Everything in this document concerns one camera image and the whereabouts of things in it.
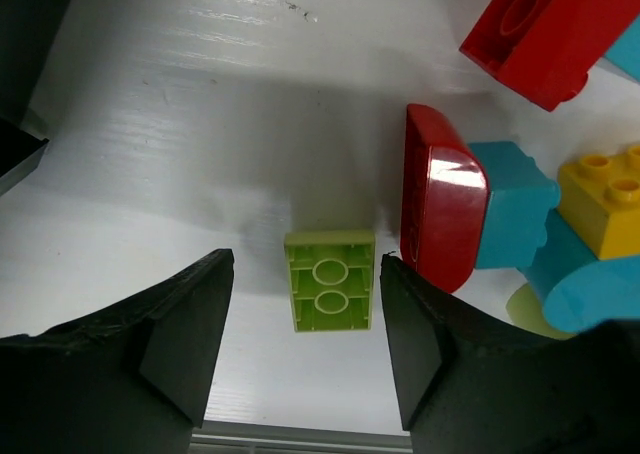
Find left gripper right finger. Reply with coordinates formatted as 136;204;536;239
380;255;639;453

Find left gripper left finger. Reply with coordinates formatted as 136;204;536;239
1;249;234;453

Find teal rounded lego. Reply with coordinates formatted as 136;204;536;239
520;210;639;333

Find red arch lego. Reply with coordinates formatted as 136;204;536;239
460;0;639;111

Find light green slope lego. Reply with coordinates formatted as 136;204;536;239
506;284;574;340

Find red curved lego lower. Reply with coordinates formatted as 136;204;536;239
400;104;489;293

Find small teal lego lower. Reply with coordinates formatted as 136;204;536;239
470;141;561;269

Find small teal lego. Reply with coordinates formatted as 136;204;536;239
598;17;640;84
470;141;561;269

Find small yellow lego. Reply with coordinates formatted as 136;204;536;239
557;145;639;260

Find small teal lego upper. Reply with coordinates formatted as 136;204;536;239
598;17;640;84

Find aluminium rail frame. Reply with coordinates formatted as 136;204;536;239
188;421;413;453

